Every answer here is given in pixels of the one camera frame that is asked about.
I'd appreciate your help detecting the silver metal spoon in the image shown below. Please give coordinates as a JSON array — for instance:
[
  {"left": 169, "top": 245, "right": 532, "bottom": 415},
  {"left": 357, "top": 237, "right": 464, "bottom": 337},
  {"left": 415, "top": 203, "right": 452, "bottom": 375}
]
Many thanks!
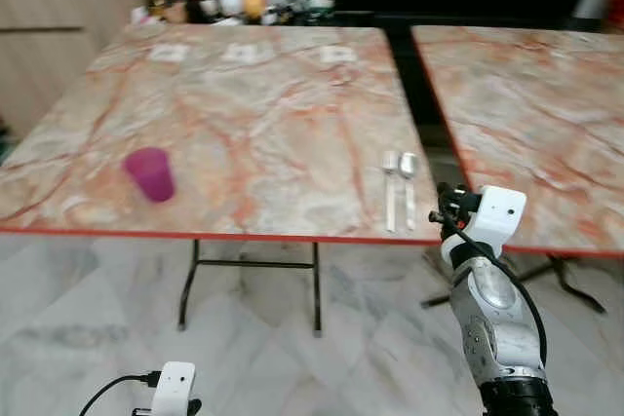
[{"left": 400, "top": 152, "right": 420, "bottom": 232}]

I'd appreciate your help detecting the silver metal fork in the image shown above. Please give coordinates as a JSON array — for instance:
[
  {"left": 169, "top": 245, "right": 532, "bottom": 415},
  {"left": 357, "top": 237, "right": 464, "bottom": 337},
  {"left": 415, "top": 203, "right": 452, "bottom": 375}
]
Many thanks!
[{"left": 381, "top": 151, "right": 399, "bottom": 234}]

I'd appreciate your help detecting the small white paper card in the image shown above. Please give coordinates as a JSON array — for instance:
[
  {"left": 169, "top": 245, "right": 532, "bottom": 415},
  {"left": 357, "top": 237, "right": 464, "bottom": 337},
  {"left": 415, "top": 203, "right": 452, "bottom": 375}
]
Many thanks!
[
  {"left": 151, "top": 44, "right": 188, "bottom": 62},
  {"left": 224, "top": 44, "right": 261, "bottom": 63},
  {"left": 320, "top": 45, "right": 357, "bottom": 64}
]

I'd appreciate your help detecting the black low tv bench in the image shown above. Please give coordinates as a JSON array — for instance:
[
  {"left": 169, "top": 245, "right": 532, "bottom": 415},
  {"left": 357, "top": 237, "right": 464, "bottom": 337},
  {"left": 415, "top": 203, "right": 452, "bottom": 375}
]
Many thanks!
[{"left": 331, "top": 11, "right": 624, "bottom": 31}]

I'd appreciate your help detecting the purple plastic cup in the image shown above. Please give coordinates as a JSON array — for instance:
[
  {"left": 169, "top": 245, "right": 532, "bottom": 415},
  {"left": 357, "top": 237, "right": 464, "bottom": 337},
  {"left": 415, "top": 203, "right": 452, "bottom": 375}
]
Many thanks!
[{"left": 122, "top": 147, "right": 176, "bottom": 204}]

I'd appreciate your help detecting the black toy figure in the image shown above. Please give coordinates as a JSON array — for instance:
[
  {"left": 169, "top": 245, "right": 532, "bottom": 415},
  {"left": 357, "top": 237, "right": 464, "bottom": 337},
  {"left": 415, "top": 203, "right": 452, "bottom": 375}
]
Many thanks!
[{"left": 190, "top": 0, "right": 222, "bottom": 23}]

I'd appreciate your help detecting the light wooden cabinet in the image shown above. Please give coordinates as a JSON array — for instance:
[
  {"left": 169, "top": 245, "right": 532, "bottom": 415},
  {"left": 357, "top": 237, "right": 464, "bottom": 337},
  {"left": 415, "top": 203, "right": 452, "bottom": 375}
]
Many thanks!
[{"left": 0, "top": 0, "right": 145, "bottom": 139}]

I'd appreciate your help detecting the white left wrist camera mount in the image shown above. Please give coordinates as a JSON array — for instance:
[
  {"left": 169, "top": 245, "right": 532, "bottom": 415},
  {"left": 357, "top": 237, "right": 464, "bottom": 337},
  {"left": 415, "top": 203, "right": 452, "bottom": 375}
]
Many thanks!
[{"left": 149, "top": 361, "right": 198, "bottom": 416}]

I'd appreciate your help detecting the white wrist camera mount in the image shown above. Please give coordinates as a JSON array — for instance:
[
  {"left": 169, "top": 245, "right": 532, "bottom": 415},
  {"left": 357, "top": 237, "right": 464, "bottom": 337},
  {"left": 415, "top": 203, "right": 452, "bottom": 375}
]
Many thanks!
[
  {"left": 441, "top": 185, "right": 528, "bottom": 267},
  {"left": 149, "top": 361, "right": 198, "bottom": 416}
]

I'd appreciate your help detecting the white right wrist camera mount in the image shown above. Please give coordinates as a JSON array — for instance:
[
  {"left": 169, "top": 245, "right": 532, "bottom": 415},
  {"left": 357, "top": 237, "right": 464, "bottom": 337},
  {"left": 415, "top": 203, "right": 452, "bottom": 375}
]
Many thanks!
[{"left": 441, "top": 185, "right": 528, "bottom": 267}]

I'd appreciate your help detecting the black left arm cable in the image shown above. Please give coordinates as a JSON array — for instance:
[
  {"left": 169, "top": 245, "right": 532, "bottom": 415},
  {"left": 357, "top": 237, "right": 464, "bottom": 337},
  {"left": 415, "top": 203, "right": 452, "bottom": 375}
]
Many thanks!
[{"left": 78, "top": 371, "right": 162, "bottom": 416}]

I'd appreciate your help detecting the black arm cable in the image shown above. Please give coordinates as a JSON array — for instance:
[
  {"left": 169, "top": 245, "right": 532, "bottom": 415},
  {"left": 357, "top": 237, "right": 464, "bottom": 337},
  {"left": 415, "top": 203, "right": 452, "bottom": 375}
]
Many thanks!
[
  {"left": 450, "top": 221, "right": 549, "bottom": 368},
  {"left": 78, "top": 371, "right": 162, "bottom": 416}
]

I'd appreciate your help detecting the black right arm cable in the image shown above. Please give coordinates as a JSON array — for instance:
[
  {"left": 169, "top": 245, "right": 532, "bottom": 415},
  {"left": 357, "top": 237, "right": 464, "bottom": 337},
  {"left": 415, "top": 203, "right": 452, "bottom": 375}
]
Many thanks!
[{"left": 450, "top": 221, "right": 549, "bottom": 368}]

